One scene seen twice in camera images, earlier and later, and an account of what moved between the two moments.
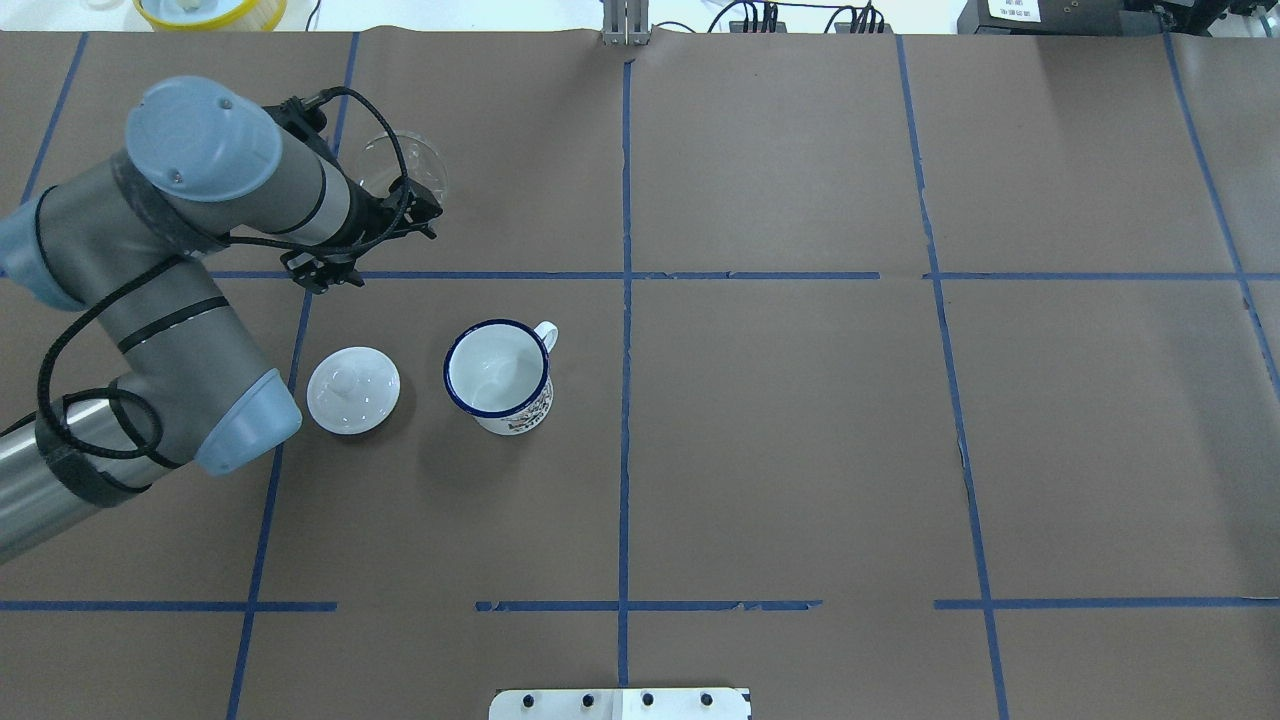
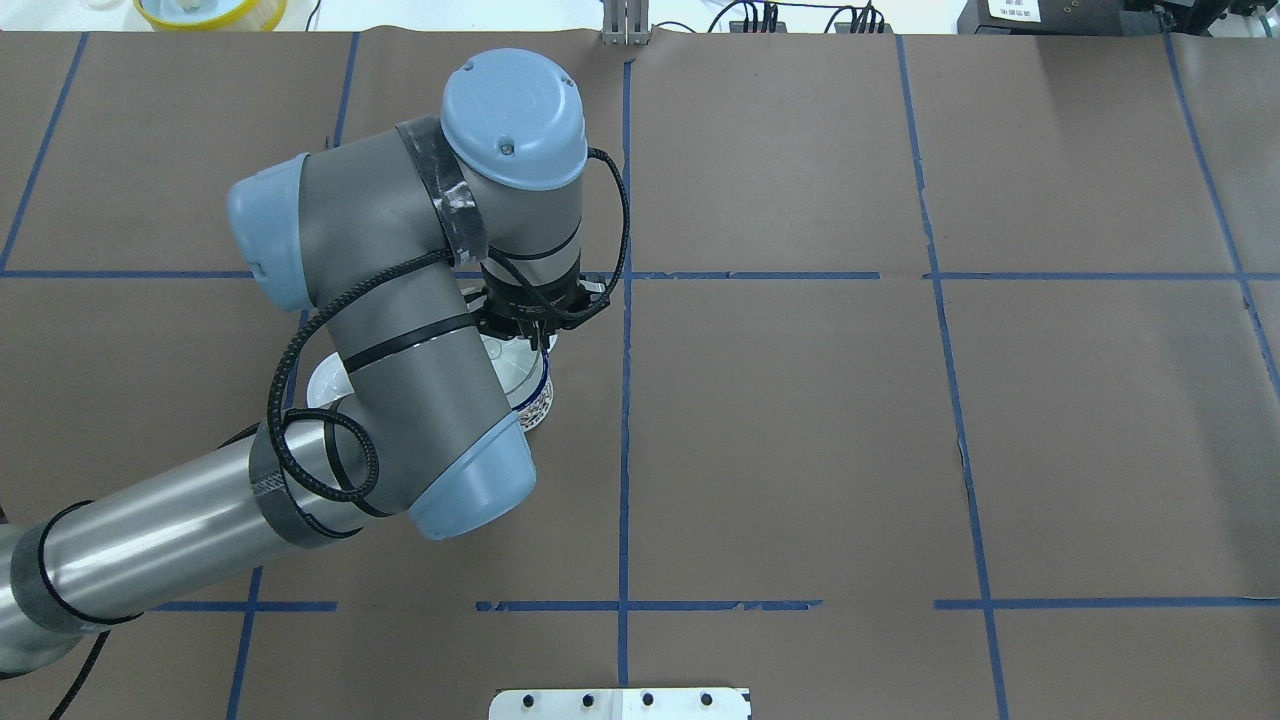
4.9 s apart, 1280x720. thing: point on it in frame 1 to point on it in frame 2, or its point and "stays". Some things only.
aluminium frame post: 626,22 stays
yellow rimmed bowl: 212,15 stays
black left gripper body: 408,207 to 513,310
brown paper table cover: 898,377 stays
